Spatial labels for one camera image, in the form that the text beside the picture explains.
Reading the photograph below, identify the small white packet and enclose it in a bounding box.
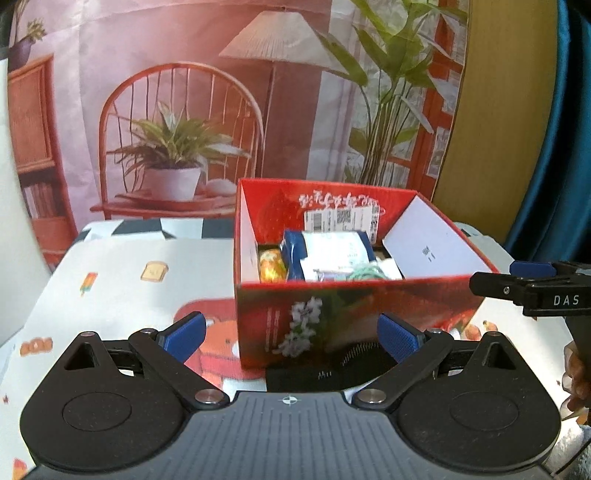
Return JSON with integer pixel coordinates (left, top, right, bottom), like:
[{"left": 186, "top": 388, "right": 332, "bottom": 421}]
[{"left": 375, "top": 257, "right": 405, "bottom": 280}]

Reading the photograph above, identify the blue white snack packet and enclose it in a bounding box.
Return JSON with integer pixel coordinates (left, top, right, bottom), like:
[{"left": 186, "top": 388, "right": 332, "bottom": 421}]
[{"left": 281, "top": 228, "right": 373, "bottom": 282}]

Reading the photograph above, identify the wooden panel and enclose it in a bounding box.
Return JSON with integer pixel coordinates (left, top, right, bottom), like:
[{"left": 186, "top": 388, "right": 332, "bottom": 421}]
[{"left": 433, "top": 0, "right": 560, "bottom": 241}]

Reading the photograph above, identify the printed backdrop cloth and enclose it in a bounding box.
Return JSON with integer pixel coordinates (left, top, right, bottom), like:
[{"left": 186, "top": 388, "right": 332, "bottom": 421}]
[{"left": 0, "top": 0, "right": 470, "bottom": 274}]

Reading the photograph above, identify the teal curtain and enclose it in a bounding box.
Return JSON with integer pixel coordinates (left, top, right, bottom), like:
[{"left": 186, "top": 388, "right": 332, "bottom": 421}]
[{"left": 502, "top": 0, "right": 591, "bottom": 265}]

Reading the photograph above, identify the yellow orange snack packet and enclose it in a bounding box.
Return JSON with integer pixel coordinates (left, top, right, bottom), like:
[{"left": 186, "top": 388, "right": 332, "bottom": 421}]
[{"left": 257, "top": 248, "right": 288, "bottom": 283}]

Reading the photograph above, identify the person's right hand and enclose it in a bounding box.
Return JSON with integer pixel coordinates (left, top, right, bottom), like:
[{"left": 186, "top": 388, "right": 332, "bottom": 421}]
[{"left": 562, "top": 342, "right": 591, "bottom": 412}]

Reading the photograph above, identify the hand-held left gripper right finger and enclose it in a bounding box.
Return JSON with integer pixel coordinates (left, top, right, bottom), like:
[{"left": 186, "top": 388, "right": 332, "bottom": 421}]
[{"left": 353, "top": 313, "right": 519, "bottom": 411}]

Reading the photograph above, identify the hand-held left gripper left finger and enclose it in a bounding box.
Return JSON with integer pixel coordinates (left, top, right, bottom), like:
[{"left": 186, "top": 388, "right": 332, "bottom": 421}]
[{"left": 64, "top": 311, "right": 230, "bottom": 411}]

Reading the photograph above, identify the white fluffy cloth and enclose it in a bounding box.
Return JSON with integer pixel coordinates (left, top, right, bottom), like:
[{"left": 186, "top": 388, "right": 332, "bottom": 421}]
[{"left": 547, "top": 406, "right": 591, "bottom": 480}]

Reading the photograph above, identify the green cord bundle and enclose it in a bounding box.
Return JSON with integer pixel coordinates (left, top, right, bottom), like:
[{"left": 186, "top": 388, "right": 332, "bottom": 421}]
[{"left": 345, "top": 265, "right": 389, "bottom": 281}]

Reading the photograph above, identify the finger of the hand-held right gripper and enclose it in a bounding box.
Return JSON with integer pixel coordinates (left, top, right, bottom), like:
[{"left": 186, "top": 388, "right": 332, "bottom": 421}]
[
  {"left": 469, "top": 271, "right": 528, "bottom": 306},
  {"left": 509, "top": 261, "right": 573, "bottom": 280}
]

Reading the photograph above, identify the red cardboard box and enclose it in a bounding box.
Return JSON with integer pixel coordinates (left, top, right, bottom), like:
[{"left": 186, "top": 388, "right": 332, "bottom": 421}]
[{"left": 233, "top": 178, "right": 493, "bottom": 370}]

